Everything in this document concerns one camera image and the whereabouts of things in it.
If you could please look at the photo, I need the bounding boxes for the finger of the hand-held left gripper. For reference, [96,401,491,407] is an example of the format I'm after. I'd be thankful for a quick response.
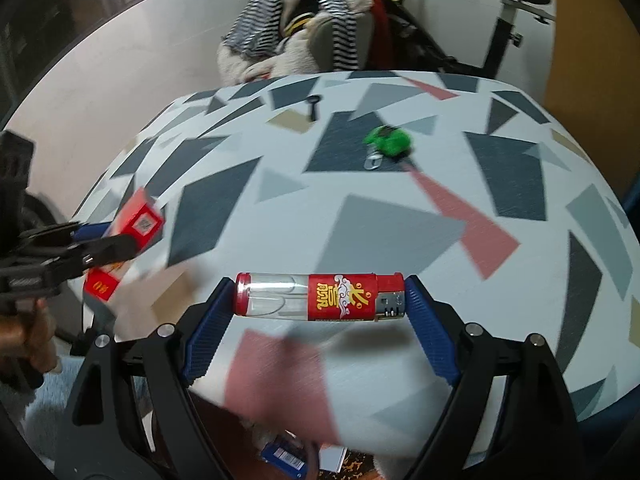
[19,220,116,248]
[42,232,142,283]

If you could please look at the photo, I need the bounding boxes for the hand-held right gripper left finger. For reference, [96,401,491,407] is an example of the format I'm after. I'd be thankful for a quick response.
[54,279,237,480]

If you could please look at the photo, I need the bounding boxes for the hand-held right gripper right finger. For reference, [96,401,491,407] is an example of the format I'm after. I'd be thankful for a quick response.
[404,275,587,480]

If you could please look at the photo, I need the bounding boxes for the red cigarette box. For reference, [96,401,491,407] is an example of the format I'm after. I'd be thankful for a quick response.
[82,187,167,302]

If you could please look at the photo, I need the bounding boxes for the red label clear lighter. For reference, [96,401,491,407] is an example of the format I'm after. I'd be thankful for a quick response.
[234,271,406,323]

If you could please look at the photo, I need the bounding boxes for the person's left hand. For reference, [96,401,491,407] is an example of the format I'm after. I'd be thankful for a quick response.
[0,299,60,377]

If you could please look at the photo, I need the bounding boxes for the dark window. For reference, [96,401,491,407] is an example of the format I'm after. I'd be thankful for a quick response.
[0,0,281,121]

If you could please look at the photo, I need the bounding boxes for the blue printed carton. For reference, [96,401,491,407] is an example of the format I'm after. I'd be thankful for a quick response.
[259,439,307,479]

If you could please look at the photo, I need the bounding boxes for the black key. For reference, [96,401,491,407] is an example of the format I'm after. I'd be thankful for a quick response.
[304,93,324,124]

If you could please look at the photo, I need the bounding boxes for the black white striped shirt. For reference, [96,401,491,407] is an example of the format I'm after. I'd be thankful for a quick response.
[221,0,364,72]

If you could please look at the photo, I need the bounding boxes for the orange wooden door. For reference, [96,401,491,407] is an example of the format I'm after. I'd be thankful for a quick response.
[542,0,640,203]

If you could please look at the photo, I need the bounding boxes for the dark jacket yellow stripes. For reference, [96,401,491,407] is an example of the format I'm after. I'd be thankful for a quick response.
[280,0,321,36]

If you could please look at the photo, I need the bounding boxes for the grey chair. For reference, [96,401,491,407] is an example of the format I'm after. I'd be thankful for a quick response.
[309,10,374,74]

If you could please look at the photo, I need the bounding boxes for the red cloth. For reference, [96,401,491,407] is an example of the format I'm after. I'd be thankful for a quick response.
[366,0,397,69]

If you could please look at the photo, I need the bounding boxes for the black exercise bike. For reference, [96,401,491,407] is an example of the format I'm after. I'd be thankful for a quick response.
[372,0,557,82]

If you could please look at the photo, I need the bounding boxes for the green plush keychain toy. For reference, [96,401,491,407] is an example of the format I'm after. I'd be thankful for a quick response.
[362,124,414,172]

